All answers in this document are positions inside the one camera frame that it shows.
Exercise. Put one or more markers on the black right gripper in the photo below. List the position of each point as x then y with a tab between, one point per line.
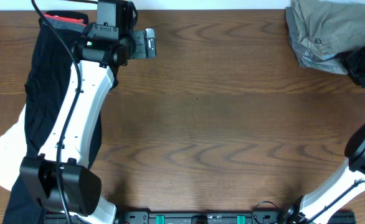
354	60

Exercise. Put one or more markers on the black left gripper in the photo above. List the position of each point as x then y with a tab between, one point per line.
140	52

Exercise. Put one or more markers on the khaki green shorts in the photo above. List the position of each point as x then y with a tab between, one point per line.
327	28

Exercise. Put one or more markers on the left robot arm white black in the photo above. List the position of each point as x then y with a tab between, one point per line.
58	178

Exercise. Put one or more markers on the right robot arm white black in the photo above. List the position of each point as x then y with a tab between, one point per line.
348	181

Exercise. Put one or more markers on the folded grey shorts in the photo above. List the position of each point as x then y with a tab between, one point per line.
305	58

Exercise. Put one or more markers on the black pants red waistband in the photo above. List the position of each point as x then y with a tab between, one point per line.
46	87

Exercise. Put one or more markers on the white cloth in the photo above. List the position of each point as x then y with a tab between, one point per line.
13	148

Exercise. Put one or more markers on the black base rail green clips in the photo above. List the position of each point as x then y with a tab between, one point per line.
259	215

